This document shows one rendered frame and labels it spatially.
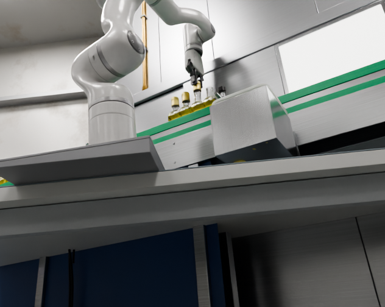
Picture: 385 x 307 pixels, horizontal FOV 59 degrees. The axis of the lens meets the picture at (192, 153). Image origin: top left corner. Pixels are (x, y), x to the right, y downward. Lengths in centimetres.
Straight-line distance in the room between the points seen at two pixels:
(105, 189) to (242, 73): 100
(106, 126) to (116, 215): 22
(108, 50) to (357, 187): 69
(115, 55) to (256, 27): 93
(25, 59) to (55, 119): 118
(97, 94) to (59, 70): 433
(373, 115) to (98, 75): 80
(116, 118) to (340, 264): 84
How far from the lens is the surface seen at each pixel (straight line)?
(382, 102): 114
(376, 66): 122
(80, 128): 457
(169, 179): 70
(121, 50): 94
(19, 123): 500
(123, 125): 85
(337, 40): 151
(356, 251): 125
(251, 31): 172
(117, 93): 89
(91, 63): 100
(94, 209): 78
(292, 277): 128
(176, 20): 154
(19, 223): 84
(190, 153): 117
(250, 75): 154
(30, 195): 80
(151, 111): 180
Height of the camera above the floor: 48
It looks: 24 degrees up
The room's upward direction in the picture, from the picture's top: 5 degrees counter-clockwise
